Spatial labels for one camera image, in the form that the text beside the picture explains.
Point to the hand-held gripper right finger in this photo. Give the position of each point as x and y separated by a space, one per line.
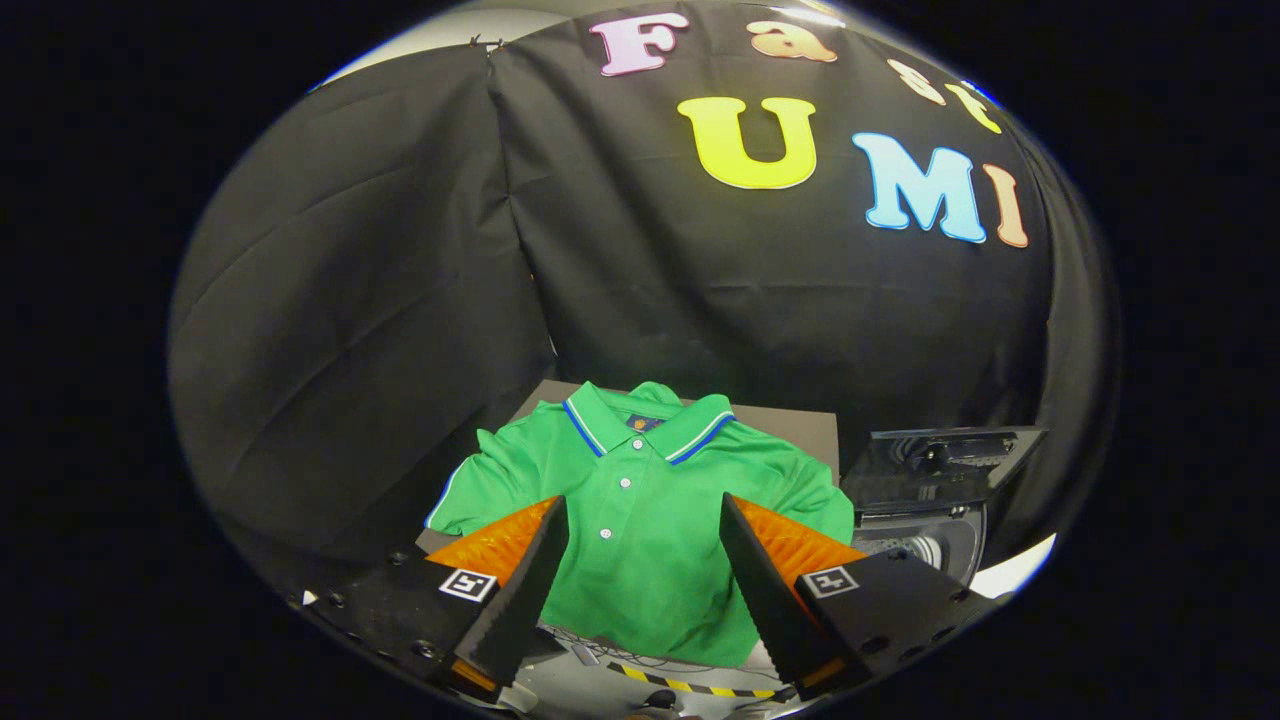
770 600

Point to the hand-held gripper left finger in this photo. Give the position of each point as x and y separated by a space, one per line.
520 600

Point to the green polo shirt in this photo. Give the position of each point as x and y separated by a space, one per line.
640 560

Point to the yellow black floor tape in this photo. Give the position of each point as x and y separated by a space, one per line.
690 687

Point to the grey cabinet with dark top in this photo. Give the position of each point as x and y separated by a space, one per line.
790 435

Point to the white flat sheet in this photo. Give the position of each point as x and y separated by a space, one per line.
1015 572

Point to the black backdrop cloth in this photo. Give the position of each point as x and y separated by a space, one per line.
750 300

